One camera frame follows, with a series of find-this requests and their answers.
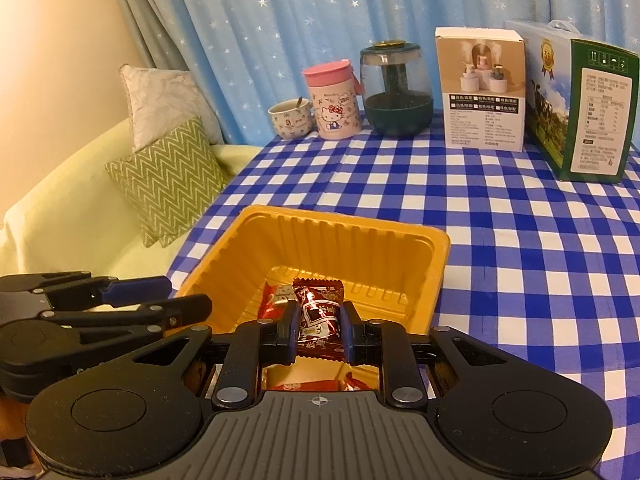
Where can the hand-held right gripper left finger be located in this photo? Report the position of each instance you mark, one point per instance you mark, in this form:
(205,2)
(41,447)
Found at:
(292,330)

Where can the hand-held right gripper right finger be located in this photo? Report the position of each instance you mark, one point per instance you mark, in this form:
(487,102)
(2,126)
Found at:
(350,330)

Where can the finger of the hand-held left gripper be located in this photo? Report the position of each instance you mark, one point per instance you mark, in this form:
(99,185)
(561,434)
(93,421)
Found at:
(135,287)
(185,309)

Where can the red white snack packet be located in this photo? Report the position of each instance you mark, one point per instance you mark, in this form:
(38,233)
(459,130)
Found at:
(320,320)

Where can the orange plastic tray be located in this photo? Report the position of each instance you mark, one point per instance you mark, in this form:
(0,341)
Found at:
(310,240)

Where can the pale yellow sofa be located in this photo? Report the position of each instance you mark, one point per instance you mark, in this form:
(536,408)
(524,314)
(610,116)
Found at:
(65,210)

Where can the green zigzag pillow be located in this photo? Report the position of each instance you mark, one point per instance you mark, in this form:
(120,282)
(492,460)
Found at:
(170,185)

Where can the white pillow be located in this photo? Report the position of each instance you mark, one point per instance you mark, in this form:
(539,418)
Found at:
(165,105)

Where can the blue white checkered tablecloth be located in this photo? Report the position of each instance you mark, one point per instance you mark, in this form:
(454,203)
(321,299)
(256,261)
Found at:
(525,260)

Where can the small patterned mug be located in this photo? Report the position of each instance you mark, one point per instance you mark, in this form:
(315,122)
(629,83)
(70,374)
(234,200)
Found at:
(290,122)

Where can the pink cartoon cup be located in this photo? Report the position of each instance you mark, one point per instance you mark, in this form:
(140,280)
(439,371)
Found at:
(335,110)

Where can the dark glass jar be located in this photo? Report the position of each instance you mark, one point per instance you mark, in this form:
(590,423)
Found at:
(397,110)

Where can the white beige product box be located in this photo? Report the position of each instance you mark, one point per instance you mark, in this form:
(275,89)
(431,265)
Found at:
(480,120)

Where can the grey curtain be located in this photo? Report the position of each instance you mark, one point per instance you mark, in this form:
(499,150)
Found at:
(150,20)

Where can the blue starry curtain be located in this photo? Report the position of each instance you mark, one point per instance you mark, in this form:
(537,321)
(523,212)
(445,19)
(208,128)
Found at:
(325,10)

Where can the green carton box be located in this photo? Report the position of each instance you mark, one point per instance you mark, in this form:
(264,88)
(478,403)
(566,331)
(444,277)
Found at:
(600,110)

